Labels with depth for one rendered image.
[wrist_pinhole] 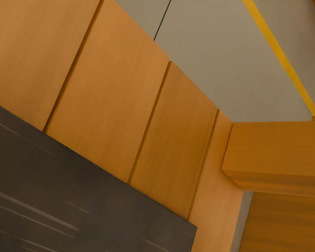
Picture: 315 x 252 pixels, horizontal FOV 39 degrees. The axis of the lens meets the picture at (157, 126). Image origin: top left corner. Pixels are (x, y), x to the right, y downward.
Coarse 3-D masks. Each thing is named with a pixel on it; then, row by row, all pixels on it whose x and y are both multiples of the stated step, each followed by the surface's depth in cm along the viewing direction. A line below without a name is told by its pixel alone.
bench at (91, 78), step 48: (0, 0) 42; (48, 0) 46; (96, 0) 51; (0, 48) 42; (48, 48) 46; (96, 48) 51; (144, 48) 57; (0, 96) 41; (48, 96) 46; (96, 96) 51; (144, 96) 57; (192, 96) 65; (96, 144) 51; (144, 144) 57; (192, 144) 65; (144, 192) 57; (192, 192) 65; (240, 192) 76
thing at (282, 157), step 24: (240, 144) 71; (264, 144) 68; (288, 144) 66; (312, 144) 63; (240, 168) 68; (264, 168) 66; (288, 168) 64; (312, 168) 62; (288, 192) 70; (312, 192) 67
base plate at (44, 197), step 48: (0, 144) 39; (48, 144) 43; (0, 192) 39; (48, 192) 43; (96, 192) 48; (0, 240) 39; (48, 240) 43; (96, 240) 48; (144, 240) 54; (192, 240) 61
